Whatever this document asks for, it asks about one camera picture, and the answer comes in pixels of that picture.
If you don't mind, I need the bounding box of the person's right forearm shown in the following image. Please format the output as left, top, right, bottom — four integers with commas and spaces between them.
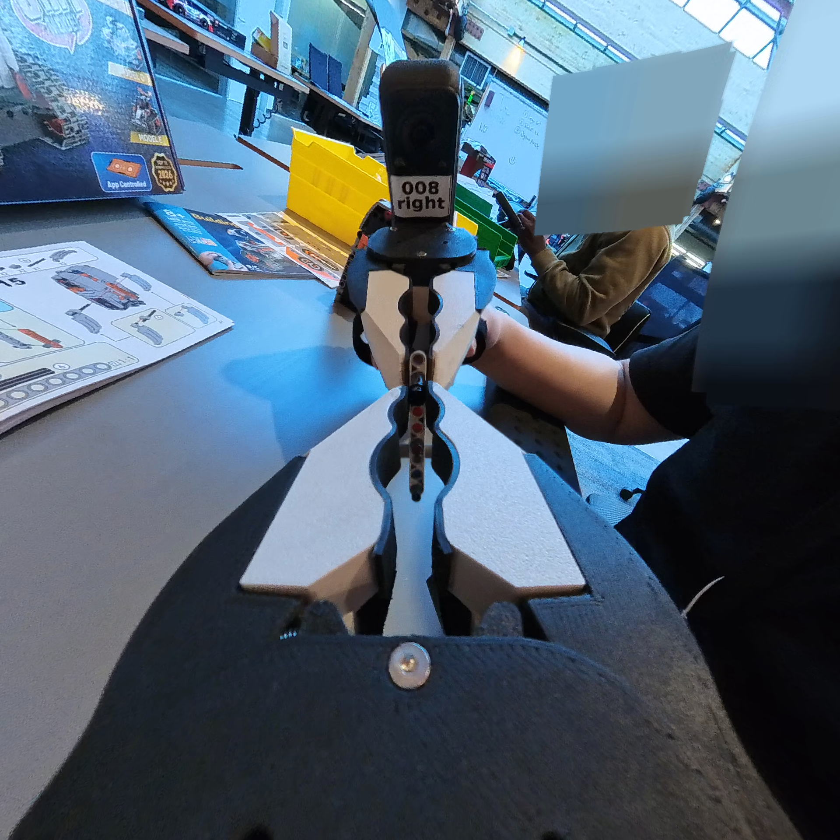
502, 311, 634, 446

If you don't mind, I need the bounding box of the printed sticker sheet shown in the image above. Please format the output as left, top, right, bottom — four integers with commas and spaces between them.
226, 210, 356, 290

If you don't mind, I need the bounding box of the small dark printed box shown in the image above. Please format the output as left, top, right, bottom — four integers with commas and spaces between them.
459, 141, 497, 189

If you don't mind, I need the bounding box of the whiteboard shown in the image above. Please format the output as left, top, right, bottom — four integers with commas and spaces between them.
459, 77, 550, 198

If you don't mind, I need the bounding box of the black phone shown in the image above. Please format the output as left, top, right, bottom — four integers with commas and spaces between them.
493, 190, 527, 232

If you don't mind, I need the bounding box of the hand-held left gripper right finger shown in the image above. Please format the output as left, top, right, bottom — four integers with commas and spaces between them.
428, 386, 588, 635

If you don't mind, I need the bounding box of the grey toy brick beam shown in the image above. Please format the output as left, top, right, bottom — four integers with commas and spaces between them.
405, 350, 429, 504

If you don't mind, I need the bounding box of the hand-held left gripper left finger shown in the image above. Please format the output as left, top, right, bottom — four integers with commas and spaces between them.
239, 386, 405, 635

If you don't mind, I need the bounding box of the yellow plastic bin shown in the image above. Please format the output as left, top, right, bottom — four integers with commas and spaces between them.
287, 126, 389, 248

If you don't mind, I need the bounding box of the black office chair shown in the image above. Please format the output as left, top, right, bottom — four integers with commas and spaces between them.
564, 298, 652, 357

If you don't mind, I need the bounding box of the wooden background table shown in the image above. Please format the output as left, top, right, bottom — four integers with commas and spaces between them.
138, 0, 311, 135

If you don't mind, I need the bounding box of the blue cover booklet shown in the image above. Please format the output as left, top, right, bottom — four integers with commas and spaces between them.
143, 200, 263, 277

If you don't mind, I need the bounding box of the blue toy set box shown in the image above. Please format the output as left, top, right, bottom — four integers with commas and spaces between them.
0, 0, 186, 206

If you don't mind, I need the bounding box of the person's right hand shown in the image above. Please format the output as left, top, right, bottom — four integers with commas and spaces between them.
467, 307, 513, 370

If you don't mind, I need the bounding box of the open instruction booklet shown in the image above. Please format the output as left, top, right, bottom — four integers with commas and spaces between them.
0, 240, 235, 435

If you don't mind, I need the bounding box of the black orange toy brick model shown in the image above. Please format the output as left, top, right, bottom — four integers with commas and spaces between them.
335, 199, 392, 312

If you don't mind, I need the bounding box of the green plastic bin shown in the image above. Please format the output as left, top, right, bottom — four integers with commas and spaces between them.
453, 180, 521, 271

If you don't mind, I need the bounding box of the person's black shirt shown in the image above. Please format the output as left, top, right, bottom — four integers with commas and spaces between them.
616, 325, 840, 840

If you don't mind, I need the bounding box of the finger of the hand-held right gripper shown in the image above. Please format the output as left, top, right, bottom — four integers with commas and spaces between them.
425, 268, 488, 389
364, 270, 417, 387

